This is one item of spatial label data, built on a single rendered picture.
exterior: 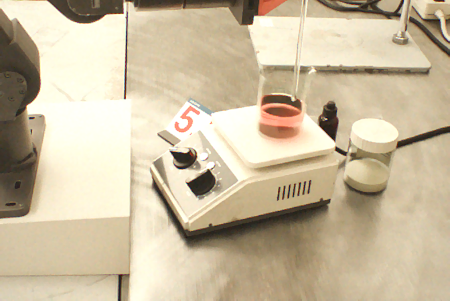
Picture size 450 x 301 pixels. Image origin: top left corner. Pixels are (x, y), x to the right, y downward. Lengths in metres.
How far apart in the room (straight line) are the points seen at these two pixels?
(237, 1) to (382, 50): 0.60
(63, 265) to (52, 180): 0.09
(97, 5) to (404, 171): 0.50
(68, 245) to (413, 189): 0.46
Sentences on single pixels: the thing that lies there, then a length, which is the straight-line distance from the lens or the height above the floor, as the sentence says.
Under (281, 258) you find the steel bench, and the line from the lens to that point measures 0.88.
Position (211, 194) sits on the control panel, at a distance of 0.88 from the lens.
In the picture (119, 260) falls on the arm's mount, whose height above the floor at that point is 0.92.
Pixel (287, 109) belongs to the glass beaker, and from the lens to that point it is 0.88.
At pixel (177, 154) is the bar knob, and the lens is 0.93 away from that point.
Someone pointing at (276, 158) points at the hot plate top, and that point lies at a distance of 0.88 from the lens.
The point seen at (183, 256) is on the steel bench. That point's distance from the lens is 0.87.
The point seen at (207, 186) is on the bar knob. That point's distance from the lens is 0.88.
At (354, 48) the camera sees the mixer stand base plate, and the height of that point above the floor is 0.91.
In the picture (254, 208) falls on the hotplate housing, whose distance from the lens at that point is 0.90.
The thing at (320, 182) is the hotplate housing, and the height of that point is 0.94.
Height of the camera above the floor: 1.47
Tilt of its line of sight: 32 degrees down
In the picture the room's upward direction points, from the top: 4 degrees clockwise
